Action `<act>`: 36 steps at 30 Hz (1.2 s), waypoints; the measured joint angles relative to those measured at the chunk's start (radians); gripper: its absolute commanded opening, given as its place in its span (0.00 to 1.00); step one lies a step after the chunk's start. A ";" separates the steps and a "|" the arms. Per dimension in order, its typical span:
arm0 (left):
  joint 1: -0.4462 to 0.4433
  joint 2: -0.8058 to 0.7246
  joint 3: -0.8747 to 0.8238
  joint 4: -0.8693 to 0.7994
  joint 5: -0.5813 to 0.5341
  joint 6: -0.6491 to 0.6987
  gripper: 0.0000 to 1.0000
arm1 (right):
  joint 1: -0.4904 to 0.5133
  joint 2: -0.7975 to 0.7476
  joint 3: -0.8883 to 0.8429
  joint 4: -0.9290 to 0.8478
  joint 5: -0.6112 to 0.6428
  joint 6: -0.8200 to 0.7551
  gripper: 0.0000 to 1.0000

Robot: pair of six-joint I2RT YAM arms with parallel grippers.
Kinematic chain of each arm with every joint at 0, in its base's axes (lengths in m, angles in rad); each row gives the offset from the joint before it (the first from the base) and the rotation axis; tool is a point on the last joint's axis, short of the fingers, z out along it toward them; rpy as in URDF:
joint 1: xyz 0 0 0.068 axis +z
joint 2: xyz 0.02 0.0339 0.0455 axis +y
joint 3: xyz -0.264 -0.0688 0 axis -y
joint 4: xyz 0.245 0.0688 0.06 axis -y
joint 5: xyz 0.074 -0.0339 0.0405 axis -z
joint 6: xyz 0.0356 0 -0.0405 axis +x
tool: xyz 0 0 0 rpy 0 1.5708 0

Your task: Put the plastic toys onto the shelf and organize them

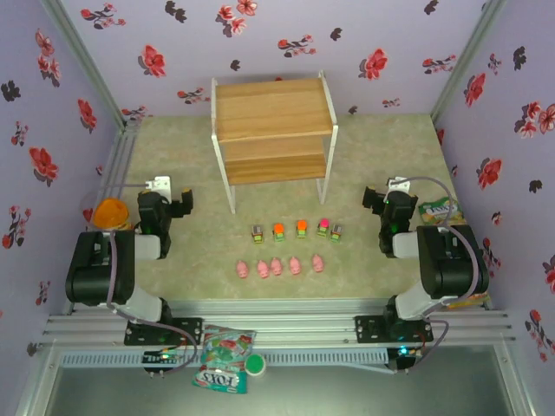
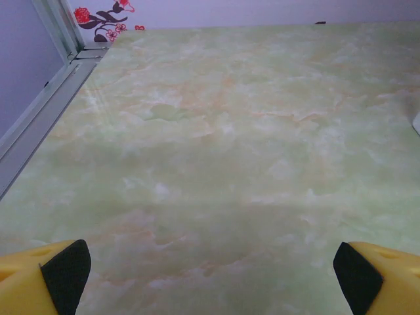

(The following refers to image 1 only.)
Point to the green toy box truck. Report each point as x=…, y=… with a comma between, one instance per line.
x=337, y=234
x=258, y=234

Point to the green pink mixer truck toy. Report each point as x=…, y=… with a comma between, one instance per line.
x=323, y=228

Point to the green orange mixer truck toy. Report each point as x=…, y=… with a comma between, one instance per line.
x=278, y=232
x=301, y=229

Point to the pink plastic pig toy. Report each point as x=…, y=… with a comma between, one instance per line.
x=295, y=265
x=276, y=266
x=263, y=269
x=317, y=263
x=242, y=269

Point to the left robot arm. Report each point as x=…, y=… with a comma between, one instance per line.
x=95, y=268

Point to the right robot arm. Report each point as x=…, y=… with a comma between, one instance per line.
x=451, y=260

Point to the yellow green candy bag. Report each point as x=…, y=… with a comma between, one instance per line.
x=440, y=212

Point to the cup with orange lid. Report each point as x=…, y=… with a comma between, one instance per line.
x=110, y=212

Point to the green red candy bag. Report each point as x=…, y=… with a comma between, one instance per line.
x=223, y=351

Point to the green round lid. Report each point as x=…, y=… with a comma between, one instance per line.
x=255, y=365

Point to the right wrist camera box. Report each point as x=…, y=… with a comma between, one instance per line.
x=401, y=185

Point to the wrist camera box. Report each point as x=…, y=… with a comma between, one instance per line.
x=161, y=184
x=401, y=185

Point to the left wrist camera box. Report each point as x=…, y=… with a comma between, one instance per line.
x=161, y=184

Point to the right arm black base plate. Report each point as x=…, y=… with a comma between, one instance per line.
x=368, y=329

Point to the wooden shelf white frame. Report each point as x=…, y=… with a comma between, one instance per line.
x=269, y=112

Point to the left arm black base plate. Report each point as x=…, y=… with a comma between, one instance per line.
x=191, y=329

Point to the aluminium mounting rail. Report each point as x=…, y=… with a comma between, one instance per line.
x=277, y=320

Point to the aluminium corner post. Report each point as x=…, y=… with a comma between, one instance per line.
x=82, y=56
x=468, y=56

